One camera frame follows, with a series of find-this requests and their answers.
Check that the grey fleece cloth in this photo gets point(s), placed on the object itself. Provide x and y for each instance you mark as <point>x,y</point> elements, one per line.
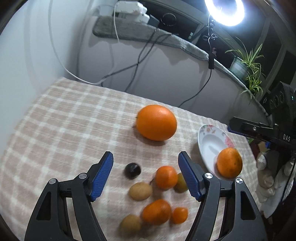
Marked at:
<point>138,32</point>

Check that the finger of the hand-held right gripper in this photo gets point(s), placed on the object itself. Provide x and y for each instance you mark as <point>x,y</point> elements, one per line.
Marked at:
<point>249,128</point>

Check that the potted spider plant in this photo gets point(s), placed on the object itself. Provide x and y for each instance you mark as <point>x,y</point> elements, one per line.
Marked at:
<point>240,67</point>

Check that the floral white plate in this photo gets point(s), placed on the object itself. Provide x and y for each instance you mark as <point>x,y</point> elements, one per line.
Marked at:
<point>211,146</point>

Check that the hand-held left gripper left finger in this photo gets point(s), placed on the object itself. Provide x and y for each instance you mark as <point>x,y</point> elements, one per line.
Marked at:
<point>103,178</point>

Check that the person's right hand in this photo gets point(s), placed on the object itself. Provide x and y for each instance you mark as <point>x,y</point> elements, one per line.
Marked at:
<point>266,183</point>

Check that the dark purple plum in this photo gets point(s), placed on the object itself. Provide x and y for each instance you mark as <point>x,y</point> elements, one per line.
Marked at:
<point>132,170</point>

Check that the small orange tangerine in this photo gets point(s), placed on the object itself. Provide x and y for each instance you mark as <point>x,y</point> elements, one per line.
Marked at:
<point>179,215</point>

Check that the large smooth orange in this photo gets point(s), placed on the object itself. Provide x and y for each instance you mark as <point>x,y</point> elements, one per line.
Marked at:
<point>156,122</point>

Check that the white power adapter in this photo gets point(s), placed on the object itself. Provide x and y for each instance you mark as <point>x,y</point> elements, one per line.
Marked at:
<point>129,8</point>

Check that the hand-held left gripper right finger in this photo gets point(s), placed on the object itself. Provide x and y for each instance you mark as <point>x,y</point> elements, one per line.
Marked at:
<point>188,178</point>

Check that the black light stand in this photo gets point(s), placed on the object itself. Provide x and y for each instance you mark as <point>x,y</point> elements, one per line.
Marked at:
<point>211,60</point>

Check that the small black box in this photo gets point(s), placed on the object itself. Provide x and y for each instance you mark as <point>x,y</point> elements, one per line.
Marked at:
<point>153,20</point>

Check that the green-brown tomato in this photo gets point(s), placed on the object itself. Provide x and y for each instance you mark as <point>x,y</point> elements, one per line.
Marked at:
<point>180,185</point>

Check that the large pitted orange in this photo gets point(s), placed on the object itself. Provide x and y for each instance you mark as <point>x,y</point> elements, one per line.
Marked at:
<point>229,162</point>

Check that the brown round fruit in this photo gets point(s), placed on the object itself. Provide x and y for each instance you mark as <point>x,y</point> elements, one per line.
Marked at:
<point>130,224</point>
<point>140,191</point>

